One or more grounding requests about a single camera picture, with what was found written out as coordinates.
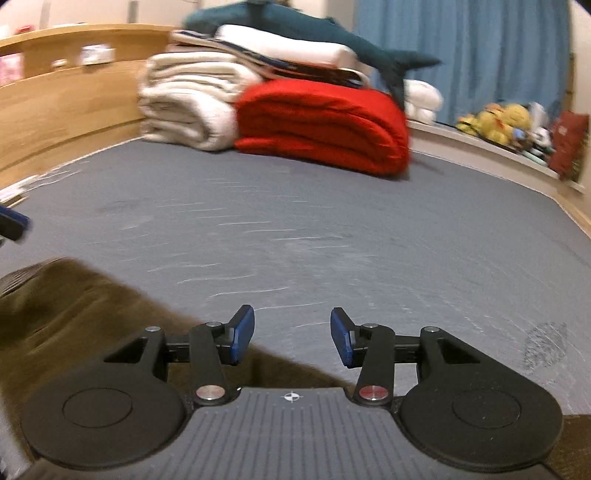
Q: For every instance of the white window ledge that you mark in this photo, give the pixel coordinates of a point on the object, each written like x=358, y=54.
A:
x=471, y=147

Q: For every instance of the cream folded blanket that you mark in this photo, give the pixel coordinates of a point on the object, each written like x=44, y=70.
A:
x=194, y=69

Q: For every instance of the dark red cushion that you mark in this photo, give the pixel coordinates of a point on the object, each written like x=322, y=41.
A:
x=568, y=138

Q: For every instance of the navy patterned blanket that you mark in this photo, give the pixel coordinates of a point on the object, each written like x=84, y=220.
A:
x=286, y=65

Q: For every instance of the dark teal shark plush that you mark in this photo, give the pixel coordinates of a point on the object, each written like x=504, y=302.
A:
x=323, y=30

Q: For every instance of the white folded pillow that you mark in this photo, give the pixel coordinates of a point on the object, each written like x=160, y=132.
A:
x=286, y=46

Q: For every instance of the clear plastic bag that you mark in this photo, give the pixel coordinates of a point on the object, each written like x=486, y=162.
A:
x=538, y=113

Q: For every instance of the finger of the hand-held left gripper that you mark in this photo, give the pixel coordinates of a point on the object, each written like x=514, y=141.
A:
x=13, y=224

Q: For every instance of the white fluffy rolled blanket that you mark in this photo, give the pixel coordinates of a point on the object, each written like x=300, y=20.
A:
x=184, y=120

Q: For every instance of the large yellow plush toy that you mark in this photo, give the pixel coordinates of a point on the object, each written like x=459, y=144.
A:
x=508, y=117

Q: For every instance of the pink box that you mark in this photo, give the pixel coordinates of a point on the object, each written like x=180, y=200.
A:
x=10, y=68

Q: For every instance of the white box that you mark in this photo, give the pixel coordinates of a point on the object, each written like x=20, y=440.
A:
x=97, y=54

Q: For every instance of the wooden bed frame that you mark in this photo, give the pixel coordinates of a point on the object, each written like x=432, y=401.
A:
x=575, y=212

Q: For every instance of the wooden headboard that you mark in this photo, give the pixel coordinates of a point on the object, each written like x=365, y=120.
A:
x=69, y=110

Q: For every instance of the panda plush toy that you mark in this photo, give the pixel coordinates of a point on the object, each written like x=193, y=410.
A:
x=541, y=138

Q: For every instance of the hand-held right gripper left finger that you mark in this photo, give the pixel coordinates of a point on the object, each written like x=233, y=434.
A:
x=242, y=334

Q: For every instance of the grey mattress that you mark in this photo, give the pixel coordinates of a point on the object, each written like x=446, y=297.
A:
x=323, y=230

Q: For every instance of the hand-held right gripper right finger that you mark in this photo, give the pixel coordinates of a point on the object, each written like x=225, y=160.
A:
x=342, y=337

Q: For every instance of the red folded quilt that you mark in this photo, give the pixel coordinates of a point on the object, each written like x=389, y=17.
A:
x=323, y=124

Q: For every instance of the blue curtain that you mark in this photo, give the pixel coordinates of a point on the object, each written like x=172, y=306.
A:
x=485, y=55

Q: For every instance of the white plush toy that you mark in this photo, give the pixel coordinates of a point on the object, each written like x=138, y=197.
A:
x=422, y=99

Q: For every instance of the small yellow plush toy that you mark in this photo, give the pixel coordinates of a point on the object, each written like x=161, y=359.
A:
x=467, y=124

